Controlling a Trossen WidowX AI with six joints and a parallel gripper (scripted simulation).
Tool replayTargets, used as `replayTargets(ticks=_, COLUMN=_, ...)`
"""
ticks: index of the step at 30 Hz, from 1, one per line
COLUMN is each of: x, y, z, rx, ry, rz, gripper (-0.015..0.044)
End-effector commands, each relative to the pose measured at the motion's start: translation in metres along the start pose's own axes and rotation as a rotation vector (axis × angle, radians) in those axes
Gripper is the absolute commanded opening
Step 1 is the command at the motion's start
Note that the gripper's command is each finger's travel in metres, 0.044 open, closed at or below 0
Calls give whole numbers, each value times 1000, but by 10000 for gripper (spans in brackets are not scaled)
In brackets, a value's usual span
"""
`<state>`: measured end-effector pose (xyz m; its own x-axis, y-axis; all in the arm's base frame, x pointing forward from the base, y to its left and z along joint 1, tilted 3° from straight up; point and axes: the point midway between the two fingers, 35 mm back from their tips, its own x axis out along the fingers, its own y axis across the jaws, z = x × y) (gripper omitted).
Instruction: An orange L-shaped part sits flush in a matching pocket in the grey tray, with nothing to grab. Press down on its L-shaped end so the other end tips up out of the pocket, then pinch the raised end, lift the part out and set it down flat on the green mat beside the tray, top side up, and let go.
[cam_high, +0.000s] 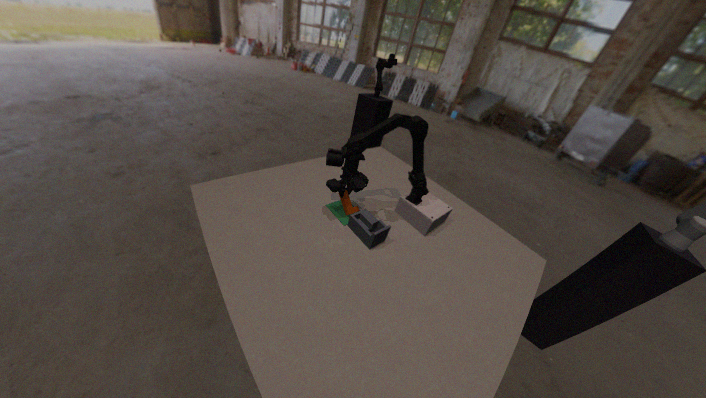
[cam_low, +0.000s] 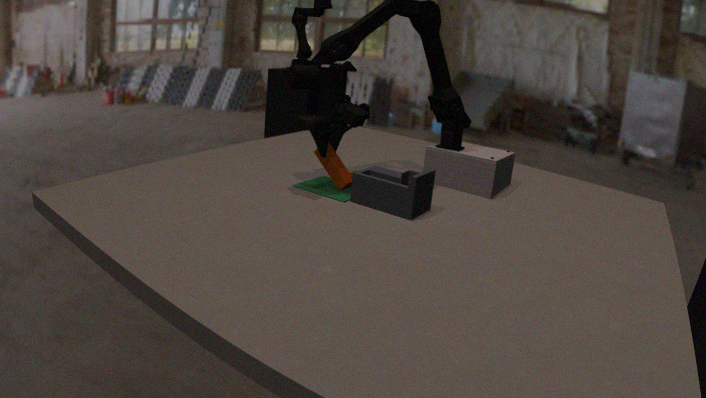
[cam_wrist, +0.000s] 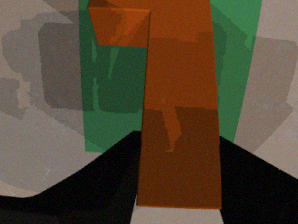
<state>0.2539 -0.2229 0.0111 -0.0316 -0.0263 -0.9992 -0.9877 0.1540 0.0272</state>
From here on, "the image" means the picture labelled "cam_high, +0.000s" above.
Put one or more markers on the orange l-shaped part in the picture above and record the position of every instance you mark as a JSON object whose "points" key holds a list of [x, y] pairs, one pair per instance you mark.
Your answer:
{"points": [[347, 204]]}

